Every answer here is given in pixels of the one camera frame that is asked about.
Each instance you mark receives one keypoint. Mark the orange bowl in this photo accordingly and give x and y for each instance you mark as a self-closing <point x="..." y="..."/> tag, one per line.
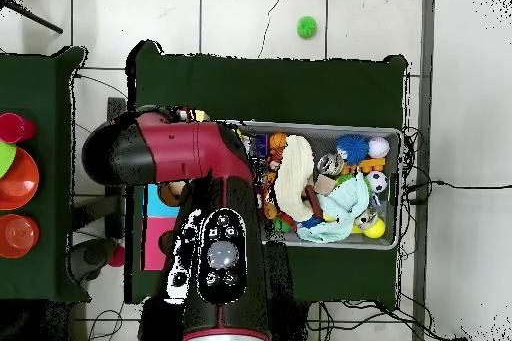
<point x="22" y="185"/>

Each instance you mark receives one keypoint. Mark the white baseball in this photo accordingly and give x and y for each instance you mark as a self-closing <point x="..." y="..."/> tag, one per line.
<point x="378" y="147"/>

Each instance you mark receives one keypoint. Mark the dark green side table cloth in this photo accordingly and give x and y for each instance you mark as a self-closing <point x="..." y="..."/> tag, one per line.
<point x="36" y="77"/>

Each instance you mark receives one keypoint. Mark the blue spiky ball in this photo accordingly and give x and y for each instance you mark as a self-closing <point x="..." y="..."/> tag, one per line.
<point x="352" y="149"/>

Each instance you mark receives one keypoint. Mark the mint green cloth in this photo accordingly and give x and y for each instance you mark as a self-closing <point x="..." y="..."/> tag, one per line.
<point x="344" y="205"/>

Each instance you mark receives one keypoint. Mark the pink round object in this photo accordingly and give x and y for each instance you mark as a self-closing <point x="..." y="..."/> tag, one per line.
<point x="12" y="128"/>

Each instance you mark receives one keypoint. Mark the wooden box with three holes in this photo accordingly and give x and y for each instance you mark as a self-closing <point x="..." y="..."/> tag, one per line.
<point x="154" y="201"/>

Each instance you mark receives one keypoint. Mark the shallow clear mesh bin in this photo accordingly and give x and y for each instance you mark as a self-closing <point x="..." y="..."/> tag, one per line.
<point x="360" y="242"/>

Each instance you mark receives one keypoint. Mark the cream knitted cloth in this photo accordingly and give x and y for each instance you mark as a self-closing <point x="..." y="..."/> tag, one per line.
<point x="296" y="177"/>

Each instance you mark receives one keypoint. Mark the orange mini basketball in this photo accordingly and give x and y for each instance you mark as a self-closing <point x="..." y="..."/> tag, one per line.
<point x="278" y="141"/>

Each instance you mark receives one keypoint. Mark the green round object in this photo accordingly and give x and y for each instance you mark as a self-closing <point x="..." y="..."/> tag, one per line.
<point x="6" y="157"/>

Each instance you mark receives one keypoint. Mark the black upright panel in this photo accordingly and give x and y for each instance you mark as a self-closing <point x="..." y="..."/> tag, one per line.
<point x="116" y="107"/>

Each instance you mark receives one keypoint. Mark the black and white soccer ball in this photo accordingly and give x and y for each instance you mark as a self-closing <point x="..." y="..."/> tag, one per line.
<point x="376" y="182"/>

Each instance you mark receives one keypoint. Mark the orange red round object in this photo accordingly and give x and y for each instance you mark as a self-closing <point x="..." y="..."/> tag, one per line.
<point x="18" y="236"/>

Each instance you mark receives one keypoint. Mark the green spiky ball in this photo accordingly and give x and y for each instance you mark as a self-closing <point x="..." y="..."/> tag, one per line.
<point x="306" y="27"/>

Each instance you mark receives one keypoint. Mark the black slanted rod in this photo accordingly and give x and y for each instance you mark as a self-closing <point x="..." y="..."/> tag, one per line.
<point x="36" y="18"/>

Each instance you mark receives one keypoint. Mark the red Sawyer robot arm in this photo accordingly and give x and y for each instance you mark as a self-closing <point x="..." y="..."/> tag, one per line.
<point x="180" y="153"/>

